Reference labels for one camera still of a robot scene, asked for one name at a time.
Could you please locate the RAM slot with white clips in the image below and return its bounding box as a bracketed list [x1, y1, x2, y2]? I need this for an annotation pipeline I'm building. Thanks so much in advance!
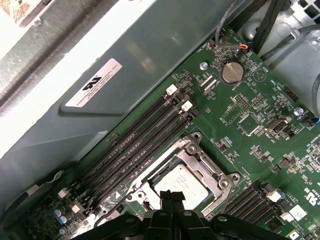
[58, 83, 179, 201]
[71, 99, 195, 213]
[232, 189, 283, 223]

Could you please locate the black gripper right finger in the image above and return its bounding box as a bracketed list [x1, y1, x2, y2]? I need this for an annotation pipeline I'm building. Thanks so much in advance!
[173, 190, 285, 240]

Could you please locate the black PC case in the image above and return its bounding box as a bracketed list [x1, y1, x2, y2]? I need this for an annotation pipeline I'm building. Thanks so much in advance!
[0, 0, 251, 226]

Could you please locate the white label sticker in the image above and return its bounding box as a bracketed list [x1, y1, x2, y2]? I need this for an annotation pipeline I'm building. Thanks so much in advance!
[64, 57, 123, 108]

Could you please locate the green motherboard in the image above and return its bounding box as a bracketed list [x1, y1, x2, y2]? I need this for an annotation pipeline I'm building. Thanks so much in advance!
[32, 27, 320, 240]

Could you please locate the CPU socket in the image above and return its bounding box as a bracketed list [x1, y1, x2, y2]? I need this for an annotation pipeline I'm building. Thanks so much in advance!
[124, 131, 241, 218]

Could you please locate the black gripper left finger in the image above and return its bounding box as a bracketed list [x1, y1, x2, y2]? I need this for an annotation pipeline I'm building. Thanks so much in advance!
[84, 189, 175, 240]

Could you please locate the silver coin cell battery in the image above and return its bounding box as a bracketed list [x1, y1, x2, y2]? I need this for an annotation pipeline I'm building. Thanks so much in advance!
[221, 59, 245, 85]

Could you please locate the silver drive cage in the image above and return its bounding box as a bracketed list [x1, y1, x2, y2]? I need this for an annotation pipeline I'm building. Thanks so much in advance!
[237, 0, 320, 66]

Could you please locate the metal socket cover frame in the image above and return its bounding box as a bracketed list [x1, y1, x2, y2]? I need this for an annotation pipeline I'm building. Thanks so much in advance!
[138, 143, 235, 216]

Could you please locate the thick black cable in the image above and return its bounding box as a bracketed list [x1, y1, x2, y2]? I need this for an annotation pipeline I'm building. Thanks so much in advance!
[259, 23, 320, 62]
[252, 0, 286, 52]

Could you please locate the silver CPU plate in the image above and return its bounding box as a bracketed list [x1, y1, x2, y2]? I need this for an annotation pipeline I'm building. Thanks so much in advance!
[152, 165, 211, 211]

